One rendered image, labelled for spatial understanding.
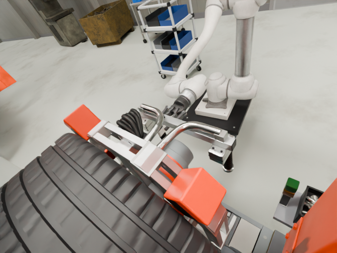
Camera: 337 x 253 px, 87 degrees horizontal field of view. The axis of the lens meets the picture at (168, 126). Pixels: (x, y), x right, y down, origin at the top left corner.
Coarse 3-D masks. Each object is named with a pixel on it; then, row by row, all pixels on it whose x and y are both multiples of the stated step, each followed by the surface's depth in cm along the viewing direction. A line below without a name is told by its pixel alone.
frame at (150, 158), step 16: (96, 128) 51; (112, 128) 49; (96, 144) 55; (112, 144) 45; (144, 144) 42; (128, 160) 40; (144, 160) 38; (160, 160) 39; (160, 176) 39; (176, 176) 42; (176, 208) 81; (224, 208) 42; (192, 224) 72; (224, 224) 47; (224, 240) 54
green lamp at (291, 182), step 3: (288, 180) 70; (291, 180) 70; (294, 180) 70; (297, 180) 70; (288, 183) 70; (291, 183) 69; (294, 183) 69; (297, 183) 69; (285, 186) 71; (288, 186) 69; (291, 186) 69; (294, 186) 68; (297, 186) 68; (288, 189) 71; (291, 189) 69; (294, 189) 68; (294, 192) 70
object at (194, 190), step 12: (192, 168) 36; (180, 180) 36; (192, 180) 32; (204, 180) 32; (216, 180) 33; (168, 192) 36; (180, 192) 32; (192, 192) 31; (204, 192) 31; (216, 192) 32; (180, 204) 31; (192, 204) 30; (204, 204) 31; (216, 204) 32; (192, 216) 33; (204, 216) 30
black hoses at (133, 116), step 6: (132, 108) 67; (126, 114) 64; (132, 114) 64; (138, 114) 65; (120, 120) 64; (126, 120) 63; (132, 120) 62; (138, 120) 64; (120, 126) 62; (126, 126) 62; (132, 126) 62; (138, 126) 63; (132, 132) 62; (138, 132) 62
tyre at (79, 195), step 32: (64, 160) 37; (96, 160) 35; (0, 192) 37; (32, 192) 34; (64, 192) 32; (96, 192) 31; (128, 192) 31; (0, 224) 30; (32, 224) 29; (64, 224) 29; (96, 224) 29; (128, 224) 29; (160, 224) 30
